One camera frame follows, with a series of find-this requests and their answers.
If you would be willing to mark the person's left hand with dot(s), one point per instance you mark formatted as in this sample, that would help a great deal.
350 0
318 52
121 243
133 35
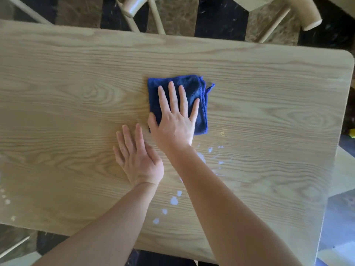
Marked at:
141 164

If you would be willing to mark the person's right hand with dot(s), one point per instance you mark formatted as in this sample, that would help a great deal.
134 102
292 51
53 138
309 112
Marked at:
174 130

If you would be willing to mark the person's left middle finger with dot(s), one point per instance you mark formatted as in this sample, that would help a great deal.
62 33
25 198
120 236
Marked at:
128 139

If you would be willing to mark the person's right thumb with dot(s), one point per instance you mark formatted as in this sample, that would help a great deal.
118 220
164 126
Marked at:
152 121

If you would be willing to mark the person's left little finger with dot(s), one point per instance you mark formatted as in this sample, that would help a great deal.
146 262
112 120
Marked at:
117 156

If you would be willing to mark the person's right middle finger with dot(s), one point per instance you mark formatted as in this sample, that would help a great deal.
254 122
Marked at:
173 96

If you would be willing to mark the person's left thumb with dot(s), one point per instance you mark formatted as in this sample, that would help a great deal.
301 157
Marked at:
155 157

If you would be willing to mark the person's right little finger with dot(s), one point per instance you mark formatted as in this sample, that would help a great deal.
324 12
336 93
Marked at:
195 110

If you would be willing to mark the blue microfiber cloth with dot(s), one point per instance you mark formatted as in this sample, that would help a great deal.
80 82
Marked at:
194 91

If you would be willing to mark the person's left forearm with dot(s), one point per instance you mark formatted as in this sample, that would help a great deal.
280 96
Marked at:
111 232

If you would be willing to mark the person's right forearm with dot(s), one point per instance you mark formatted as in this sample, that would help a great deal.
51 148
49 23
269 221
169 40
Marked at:
222 207

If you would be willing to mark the spilled white liquid drops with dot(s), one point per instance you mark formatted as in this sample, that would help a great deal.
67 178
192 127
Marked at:
174 201

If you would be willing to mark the light wooden chair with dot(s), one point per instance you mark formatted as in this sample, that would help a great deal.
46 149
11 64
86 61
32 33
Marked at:
138 8
342 174
294 11

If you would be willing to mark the small yellow object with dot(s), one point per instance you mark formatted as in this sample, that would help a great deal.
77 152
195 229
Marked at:
352 133

